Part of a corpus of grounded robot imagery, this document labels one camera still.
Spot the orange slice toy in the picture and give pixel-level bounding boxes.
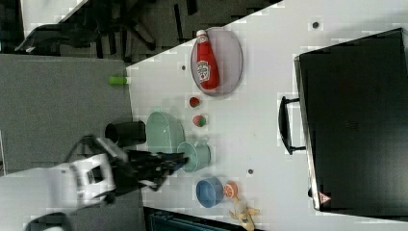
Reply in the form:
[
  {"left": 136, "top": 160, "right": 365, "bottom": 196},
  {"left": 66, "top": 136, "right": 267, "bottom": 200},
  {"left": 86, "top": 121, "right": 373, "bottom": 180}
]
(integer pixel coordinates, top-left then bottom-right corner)
[{"left": 223, "top": 181, "right": 238, "bottom": 198}]

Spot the black office chair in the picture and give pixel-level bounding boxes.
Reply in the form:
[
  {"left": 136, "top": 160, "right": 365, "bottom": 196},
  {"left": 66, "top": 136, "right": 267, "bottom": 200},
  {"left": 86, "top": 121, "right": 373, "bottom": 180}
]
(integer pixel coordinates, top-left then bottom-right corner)
[{"left": 14, "top": 0, "right": 156, "bottom": 53}]

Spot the blue bowl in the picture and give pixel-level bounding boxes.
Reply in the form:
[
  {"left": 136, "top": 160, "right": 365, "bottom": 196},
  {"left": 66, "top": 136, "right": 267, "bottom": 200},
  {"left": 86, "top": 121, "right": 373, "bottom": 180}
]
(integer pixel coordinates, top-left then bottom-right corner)
[{"left": 195, "top": 177, "right": 224, "bottom": 208}]

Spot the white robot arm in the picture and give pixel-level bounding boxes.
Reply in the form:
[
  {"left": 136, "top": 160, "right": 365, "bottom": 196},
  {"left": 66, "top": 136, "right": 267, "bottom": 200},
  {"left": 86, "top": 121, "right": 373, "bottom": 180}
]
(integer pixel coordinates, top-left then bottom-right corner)
[{"left": 1, "top": 136, "right": 189, "bottom": 231}]

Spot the black toaster oven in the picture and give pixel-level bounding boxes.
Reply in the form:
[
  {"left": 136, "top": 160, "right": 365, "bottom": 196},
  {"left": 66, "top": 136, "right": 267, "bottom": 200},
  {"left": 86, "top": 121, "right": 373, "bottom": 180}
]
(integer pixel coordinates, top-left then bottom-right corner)
[{"left": 294, "top": 28, "right": 408, "bottom": 219}]

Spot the grey round plate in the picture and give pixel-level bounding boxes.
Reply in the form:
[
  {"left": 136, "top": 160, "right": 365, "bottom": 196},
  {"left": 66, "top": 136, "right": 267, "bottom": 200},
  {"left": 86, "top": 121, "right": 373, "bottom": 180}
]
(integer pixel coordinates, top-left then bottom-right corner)
[{"left": 191, "top": 27, "right": 243, "bottom": 97}]

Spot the blue oven door with handle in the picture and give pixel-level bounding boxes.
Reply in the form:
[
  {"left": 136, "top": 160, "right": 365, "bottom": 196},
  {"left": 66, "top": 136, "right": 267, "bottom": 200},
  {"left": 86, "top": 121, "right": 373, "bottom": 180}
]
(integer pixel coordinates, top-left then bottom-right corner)
[{"left": 278, "top": 96, "right": 306, "bottom": 155}]

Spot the green perforated colander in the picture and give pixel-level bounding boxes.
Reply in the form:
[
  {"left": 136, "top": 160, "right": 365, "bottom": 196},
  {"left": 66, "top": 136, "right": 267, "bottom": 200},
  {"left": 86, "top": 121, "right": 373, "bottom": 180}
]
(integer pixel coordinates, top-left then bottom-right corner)
[{"left": 145, "top": 112, "right": 185, "bottom": 153}]

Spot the red ketchup bottle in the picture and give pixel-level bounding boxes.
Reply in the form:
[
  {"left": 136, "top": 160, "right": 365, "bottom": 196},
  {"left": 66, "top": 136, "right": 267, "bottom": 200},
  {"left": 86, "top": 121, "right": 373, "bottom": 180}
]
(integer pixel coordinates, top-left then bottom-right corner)
[{"left": 196, "top": 30, "right": 219, "bottom": 90}]

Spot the green marker pen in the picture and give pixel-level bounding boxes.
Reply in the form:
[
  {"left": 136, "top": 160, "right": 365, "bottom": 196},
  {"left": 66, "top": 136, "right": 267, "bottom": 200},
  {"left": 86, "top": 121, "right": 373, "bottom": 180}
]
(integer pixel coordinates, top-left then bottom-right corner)
[{"left": 109, "top": 76, "right": 131, "bottom": 86}]

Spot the green mug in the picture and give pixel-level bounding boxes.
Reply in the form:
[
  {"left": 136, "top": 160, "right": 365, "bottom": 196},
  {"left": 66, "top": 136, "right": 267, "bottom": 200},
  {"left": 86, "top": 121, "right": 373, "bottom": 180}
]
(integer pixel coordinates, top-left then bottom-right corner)
[{"left": 177, "top": 140, "right": 211, "bottom": 172}]

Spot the black cylinder cup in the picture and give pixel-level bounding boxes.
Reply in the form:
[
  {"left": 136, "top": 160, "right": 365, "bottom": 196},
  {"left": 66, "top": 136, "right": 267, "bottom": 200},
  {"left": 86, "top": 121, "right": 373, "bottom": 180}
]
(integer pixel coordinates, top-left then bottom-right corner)
[{"left": 105, "top": 121, "right": 146, "bottom": 147}]

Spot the red green strawberry toy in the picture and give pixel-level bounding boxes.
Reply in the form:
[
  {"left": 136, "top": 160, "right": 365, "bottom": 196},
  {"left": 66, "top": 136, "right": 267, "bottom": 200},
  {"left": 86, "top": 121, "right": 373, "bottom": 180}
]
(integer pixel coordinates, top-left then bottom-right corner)
[{"left": 192, "top": 115, "right": 207, "bottom": 127}]

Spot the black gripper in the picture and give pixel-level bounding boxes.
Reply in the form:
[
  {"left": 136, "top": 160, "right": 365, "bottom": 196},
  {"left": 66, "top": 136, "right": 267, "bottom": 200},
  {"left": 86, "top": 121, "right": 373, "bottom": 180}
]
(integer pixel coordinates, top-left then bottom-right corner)
[{"left": 112, "top": 151, "right": 189, "bottom": 193}]

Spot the peeled banana toy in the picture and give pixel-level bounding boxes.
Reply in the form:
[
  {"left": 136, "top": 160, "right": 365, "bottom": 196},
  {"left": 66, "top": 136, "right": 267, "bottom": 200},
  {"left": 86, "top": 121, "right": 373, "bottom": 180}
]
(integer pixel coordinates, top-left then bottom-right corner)
[{"left": 228, "top": 197, "right": 260, "bottom": 231}]

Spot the dark storage crate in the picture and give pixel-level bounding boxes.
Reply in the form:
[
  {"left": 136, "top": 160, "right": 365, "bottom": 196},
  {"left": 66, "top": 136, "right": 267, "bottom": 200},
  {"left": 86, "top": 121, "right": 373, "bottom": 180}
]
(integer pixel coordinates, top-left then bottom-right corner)
[{"left": 143, "top": 206, "right": 246, "bottom": 231}]

